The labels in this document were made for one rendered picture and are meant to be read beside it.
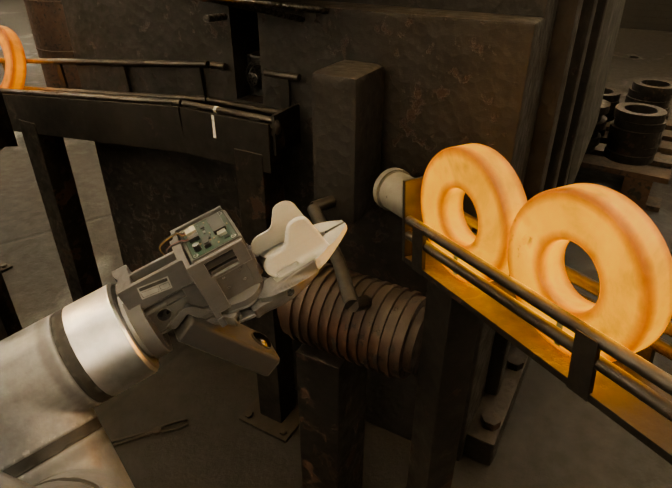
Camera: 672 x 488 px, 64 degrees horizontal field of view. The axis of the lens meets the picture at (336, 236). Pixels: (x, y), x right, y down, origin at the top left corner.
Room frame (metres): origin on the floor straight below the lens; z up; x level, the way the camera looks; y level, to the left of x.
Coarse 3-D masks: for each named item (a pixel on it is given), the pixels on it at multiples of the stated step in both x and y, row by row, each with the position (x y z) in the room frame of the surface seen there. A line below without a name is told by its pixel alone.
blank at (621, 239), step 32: (544, 192) 0.43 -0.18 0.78; (576, 192) 0.40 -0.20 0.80; (608, 192) 0.40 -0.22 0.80; (512, 224) 0.45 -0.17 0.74; (544, 224) 0.42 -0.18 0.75; (576, 224) 0.39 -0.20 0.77; (608, 224) 0.37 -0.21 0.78; (640, 224) 0.36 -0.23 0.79; (512, 256) 0.45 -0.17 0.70; (544, 256) 0.42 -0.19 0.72; (608, 256) 0.36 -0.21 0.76; (640, 256) 0.34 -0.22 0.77; (544, 288) 0.41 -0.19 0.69; (608, 288) 0.35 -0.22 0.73; (640, 288) 0.33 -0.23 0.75; (608, 320) 0.34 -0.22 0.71; (640, 320) 0.32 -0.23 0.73
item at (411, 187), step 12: (408, 180) 0.59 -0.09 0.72; (420, 180) 0.60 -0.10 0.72; (408, 192) 0.59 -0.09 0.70; (420, 192) 0.60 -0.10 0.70; (408, 204) 0.59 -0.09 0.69; (420, 204) 0.60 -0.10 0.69; (420, 216) 0.59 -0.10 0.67; (408, 228) 0.59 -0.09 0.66; (408, 240) 0.58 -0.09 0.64; (408, 252) 0.58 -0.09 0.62
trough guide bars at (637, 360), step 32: (416, 224) 0.56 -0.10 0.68; (416, 256) 0.55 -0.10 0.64; (448, 256) 0.51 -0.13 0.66; (480, 288) 0.45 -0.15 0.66; (512, 288) 0.41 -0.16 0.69; (544, 320) 0.38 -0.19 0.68; (576, 320) 0.35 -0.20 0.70; (576, 352) 0.34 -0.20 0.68; (608, 352) 0.32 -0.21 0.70; (640, 352) 0.36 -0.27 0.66; (576, 384) 0.33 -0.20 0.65; (640, 384) 0.29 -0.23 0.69
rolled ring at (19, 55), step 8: (0, 32) 1.30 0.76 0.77; (8, 32) 1.31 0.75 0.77; (0, 40) 1.29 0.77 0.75; (8, 40) 1.28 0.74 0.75; (16, 40) 1.30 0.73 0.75; (8, 48) 1.27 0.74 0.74; (16, 48) 1.28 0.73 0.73; (8, 56) 1.27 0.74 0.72; (16, 56) 1.27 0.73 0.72; (24, 56) 1.29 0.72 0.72; (8, 64) 1.26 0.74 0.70; (16, 64) 1.26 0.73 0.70; (24, 64) 1.28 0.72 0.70; (8, 72) 1.26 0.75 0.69; (16, 72) 1.26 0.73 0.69; (24, 72) 1.27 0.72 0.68; (8, 80) 1.25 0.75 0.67; (16, 80) 1.25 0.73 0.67; (24, 80) 1.27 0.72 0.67; (16, 88) 1.26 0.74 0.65
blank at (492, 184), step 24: (480, 144) 0.55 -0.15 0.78; (432, 168) 0.58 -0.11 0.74; (456, 168) 0.54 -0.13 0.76; (480, 168) 0.50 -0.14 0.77; (504, 168) 0.50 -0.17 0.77; (432, 192) 0.57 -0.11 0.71; (456, 192) 0.56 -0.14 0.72; (480, 192) 0.50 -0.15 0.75; (504, 192) 0.48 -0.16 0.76; (432, 216) 0.57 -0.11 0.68; (456, 216) 0.56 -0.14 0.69; (480, 216) 0.49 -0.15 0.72; (504, 216) 0.47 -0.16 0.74; (456, 240) 0.53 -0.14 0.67; (480, 240) 0.49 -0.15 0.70; (504, 240) 0.46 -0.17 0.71; (504, 264) 0.46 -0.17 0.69
